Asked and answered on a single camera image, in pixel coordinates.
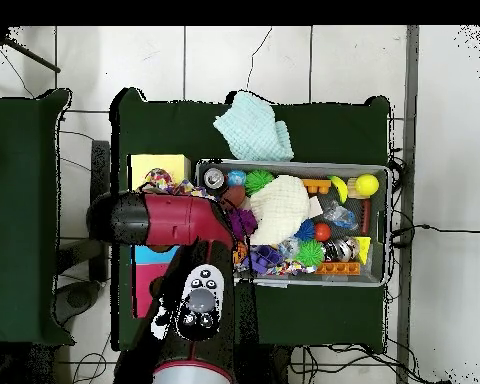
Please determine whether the cream knitted cloth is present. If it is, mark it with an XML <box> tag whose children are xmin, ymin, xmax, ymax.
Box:
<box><xmin>247</xmin><ymin>174</ymin><xmax>312</xmax><ymax>248</ymax></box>

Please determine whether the mint green knitted cloth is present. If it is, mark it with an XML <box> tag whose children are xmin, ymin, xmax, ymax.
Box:
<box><xmin>214</xmin><ymin>90</ymin><xmax>296</xmax><ymax>164</ymax></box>

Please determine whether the white multicolour print cloth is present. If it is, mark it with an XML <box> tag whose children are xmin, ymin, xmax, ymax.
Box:
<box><xmin>138</xmin><ymin>167</ymin><xmax>208</xmax><ymax>198</ymax></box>

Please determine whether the wooden box with three holes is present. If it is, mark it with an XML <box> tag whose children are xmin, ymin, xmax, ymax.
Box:
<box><xmin>127</xmin><ymin>154</ymin><xmax>193</xmax><ymax>319</ymax></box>

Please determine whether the purple spiky ball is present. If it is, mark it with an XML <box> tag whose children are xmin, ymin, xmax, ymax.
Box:
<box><xmin>230</xmin><ymin>209</ymin><xmax>258</xmax><ymax>241</ymax></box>

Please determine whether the brown toy football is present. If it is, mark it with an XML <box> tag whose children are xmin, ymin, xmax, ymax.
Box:
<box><xmin>222</xmin><ymin>186</ymin><xmax>248</xmax><ymax>209</ymax></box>

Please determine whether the blue globe ball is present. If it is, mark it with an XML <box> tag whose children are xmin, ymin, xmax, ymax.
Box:
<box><xmin>227</xmin><ymin>169</ymin><xmax>247</xmax><ymax>188</ymax></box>

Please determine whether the green spiky ball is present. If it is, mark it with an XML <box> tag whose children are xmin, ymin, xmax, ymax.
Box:
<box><xmin>245</xmin><ymin>169</ymin><xmax>275</xmax><ymax>197</ymax></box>
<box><xmin>295</xmin><ymin>239</ymin><xmax>324</xmax><ymax>268</ymax></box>

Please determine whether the silver drink can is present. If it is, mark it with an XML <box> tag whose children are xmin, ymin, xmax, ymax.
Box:
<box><xmin>203</xmin><ymin>167</ymin><xmax>226</xmax><ymax>190</ymax></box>

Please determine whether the orange toy brick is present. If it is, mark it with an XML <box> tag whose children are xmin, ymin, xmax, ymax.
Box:
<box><xmin>303</xmin><ymin>179</ymin><xmax>333</xmax><ymax>196</ymax></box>

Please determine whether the red ball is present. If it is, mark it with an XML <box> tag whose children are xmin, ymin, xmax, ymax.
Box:
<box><xmin>313</xmin><ymin>223</ymin><xmax>333</xmax><ymax>243</ymax></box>

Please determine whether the orange plastic tray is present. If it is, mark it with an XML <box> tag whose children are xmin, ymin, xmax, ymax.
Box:
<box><xmin>315</xmin><ymin>262</ymin><xmax>361</xmax><ymax>278</ymax></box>

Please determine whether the yellow cheese wedge toy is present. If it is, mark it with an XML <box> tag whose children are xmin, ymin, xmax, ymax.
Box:
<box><xmin>352</xmin><ymin>235</ymin><xmax>373</xmax><ymax>265</ymax></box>

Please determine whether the plain yellow ball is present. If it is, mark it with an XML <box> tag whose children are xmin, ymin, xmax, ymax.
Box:
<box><xmin>356</xmin><ymin>173</ymin><xmax>381</xmax><ymax>198</ymax></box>

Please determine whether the green cloth side table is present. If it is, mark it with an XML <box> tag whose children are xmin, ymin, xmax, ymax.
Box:
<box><xmin>0</xmin><ymin>89</ymin><xmax>73</xmax><ymax>347</ymax></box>

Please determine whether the shallow wire mesh bin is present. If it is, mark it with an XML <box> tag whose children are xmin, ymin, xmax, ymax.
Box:
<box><xmin>193</xmin><ymin>159</ymin><xmax>389</xmax><ymax>287</ymax></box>

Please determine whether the black cable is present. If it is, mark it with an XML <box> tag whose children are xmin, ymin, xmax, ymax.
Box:
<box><xmin>391</xmin><ymin>222</ymin><xmax>480</xmax><ymax>238</ymax></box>

